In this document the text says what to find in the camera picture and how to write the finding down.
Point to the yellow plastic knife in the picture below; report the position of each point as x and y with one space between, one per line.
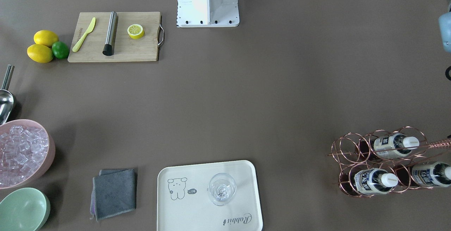
89 30

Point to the folded grey cloth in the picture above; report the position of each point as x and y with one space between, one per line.
113 193

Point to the clear wine glass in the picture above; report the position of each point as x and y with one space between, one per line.
222 188

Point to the bamboo cutting board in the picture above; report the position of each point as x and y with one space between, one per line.
126 49

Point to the steel ice scoop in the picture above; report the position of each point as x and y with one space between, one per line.
7 99

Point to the half lemon slice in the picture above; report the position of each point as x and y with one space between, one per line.
135 31

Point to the tea bottle white cap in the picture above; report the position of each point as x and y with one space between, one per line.
387 147

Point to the mint green bowl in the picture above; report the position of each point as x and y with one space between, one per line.
25 209

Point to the cream serving tray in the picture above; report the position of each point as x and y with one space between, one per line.
183 203

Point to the whole yellow lemon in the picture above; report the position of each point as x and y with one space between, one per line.
45 37
40 53

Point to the copper wire bottle basket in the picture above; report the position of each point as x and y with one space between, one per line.
383 162

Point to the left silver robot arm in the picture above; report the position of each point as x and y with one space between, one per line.
445 28

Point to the steel muddler black tip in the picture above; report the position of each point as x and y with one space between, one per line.
109 45

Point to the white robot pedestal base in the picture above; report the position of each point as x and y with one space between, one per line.
207 13

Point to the green lime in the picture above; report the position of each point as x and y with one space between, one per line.
60 50

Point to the pink bowl of ice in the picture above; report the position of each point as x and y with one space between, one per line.
27 152

